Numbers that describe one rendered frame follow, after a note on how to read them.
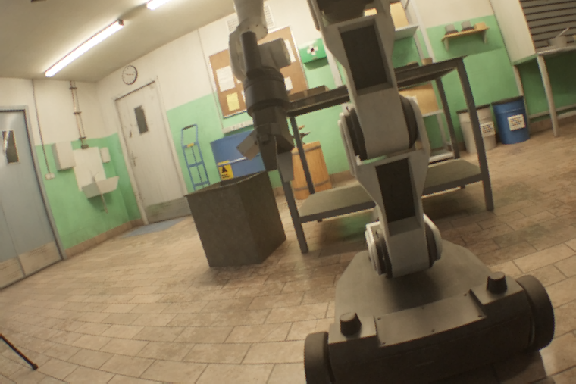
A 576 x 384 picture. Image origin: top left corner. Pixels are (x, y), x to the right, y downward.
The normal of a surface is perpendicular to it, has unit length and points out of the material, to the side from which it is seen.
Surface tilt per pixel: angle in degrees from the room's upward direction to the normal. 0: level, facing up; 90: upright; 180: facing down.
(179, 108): 90
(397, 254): 95
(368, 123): 96
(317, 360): 37
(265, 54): 70
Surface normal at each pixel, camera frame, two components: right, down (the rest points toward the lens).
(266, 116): -0.28, -0.20
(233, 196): -0.37, 0.18
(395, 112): -0.12, 0.22
